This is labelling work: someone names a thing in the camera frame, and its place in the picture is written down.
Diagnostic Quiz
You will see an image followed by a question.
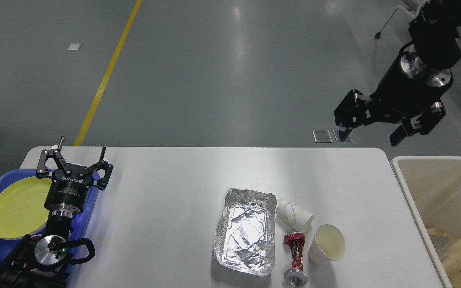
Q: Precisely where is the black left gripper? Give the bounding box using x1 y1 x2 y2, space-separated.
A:
36 136 114 218

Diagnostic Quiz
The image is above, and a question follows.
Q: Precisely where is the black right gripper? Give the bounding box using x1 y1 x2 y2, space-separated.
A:
334 54 453 146

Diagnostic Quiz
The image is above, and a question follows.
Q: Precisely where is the yellow plastic plate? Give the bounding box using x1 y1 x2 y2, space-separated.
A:
0 177 52 240

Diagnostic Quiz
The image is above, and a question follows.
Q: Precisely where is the large foil tray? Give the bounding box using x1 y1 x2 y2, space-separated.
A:
213 188 277 277

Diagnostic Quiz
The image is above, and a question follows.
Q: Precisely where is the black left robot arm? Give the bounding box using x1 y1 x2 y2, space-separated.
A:
0 137 114 288

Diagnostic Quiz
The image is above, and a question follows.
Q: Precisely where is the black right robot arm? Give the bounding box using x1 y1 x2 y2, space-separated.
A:
334 0 461 146

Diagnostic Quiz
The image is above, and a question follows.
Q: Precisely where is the right floor socket plate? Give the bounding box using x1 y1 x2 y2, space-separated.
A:
333 129 353 142

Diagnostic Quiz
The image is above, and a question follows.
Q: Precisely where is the floor socket plate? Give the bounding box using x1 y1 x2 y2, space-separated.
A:
313 130 333 144
333 129 353 142

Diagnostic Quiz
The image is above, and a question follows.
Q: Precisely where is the left floor socket plate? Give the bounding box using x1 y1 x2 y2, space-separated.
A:
313 130 333 144

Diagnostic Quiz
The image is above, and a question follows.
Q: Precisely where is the white office chair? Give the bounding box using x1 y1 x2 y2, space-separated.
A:
375 0 426 39

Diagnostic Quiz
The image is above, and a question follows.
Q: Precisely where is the beige plastic bin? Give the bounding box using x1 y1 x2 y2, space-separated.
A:
391 156 461 288

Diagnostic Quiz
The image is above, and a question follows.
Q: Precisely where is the lying white paper cup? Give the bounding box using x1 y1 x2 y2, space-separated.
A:
276 199 315 233

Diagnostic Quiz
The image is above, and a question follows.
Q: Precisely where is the crushed white paper cup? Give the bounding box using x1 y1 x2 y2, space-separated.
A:
309 224 346 265

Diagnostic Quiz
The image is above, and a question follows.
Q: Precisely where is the crushed red can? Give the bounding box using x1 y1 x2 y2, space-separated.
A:
283 233 309 288

